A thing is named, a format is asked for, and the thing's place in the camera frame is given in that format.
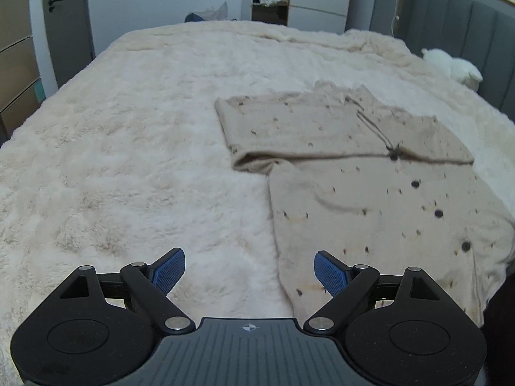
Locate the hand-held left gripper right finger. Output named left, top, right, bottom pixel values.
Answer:
left=303, top=250, right=443, bottom=335

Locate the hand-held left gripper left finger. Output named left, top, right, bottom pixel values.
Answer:
left=60, top=248, right=195, bottom=335

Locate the beige buttoned knit cardigan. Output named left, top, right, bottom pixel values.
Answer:
left=214, top=80, right=515, bottom=327

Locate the cream fluffy blanket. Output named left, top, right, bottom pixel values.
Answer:
left=0, top=20, right=515, bottom=386

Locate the white plush toy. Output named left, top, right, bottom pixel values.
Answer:
left=421, top=48, right=483, bottom=88

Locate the white bag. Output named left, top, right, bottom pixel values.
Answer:
left=184, top=2, right=229, bottom=23

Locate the grey door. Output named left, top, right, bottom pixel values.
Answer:
left=41, top=0, right=96, bottom=89

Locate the grey padded headboard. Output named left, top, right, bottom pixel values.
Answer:
left=369, top=0, right=515, bottom=123

